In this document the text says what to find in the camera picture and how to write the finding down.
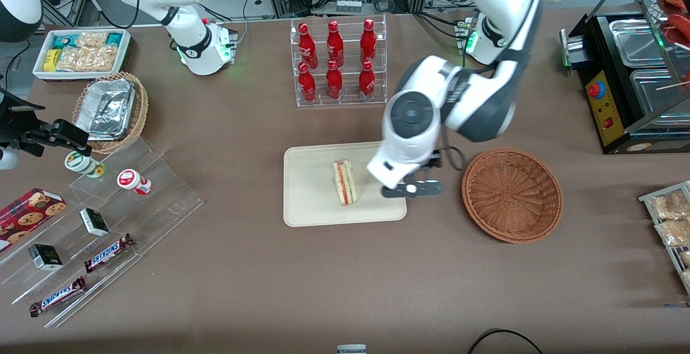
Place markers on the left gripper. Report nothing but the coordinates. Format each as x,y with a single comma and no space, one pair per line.
435,162

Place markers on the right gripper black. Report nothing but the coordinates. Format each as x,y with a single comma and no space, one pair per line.
15,126

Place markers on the triangle sandwich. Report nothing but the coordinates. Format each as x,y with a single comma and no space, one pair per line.
345,181

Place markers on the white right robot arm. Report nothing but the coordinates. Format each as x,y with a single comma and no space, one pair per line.
188,47

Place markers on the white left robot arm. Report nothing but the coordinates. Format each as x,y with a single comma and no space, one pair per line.
485,101

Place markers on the cream plastic tray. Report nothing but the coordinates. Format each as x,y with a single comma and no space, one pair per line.
312,192

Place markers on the light wicker basket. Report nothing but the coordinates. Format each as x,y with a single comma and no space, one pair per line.
141,111

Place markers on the brown round wicker basket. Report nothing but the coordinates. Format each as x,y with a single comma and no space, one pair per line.
512,195

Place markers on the green sunflower white cup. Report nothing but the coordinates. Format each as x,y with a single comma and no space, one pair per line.
81,162

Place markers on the silver foil packet stack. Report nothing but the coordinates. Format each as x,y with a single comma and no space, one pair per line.
105,109

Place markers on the white snack bin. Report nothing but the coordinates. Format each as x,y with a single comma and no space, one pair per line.
39,68

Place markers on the yellow snack packet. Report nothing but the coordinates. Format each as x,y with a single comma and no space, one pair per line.
50,60

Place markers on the red tartan cookie box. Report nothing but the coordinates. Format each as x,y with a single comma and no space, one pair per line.
27,214

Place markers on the red lidded white cup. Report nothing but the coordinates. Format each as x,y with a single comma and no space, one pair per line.
129,179

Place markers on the large rice cracker bag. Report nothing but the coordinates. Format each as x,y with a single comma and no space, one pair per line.
86,58

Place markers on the small black carton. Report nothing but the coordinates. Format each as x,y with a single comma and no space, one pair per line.
94,222
46,257

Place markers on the teal snack packet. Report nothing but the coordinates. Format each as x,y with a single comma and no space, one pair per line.
63,41
114,39

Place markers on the clear acrylic bottle rack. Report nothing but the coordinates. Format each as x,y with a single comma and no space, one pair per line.
347,103

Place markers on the small rice cracker bag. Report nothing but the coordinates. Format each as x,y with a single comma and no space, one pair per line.
92,39

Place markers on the red cola bottle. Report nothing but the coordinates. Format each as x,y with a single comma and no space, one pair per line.
307,44
367,82
334,82
368,41
335,44
307,84

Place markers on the clear acrylic stepped shelf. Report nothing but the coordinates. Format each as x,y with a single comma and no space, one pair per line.
161,203

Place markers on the Snickers chocolate bar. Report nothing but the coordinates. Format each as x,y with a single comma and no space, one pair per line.
56,296
108,253

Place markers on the small grey device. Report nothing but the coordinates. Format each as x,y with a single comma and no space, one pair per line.
351,349

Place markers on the white power strip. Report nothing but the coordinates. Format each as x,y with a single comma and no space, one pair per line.
347,5

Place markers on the black food warmer machine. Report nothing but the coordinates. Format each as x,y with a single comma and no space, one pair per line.
606,111

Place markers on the clear bag of crackers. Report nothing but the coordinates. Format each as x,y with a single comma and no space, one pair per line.
687,278
685,258
670,206
674,233

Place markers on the steel warmer pan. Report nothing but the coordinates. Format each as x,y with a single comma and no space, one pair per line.
660,92
639,41

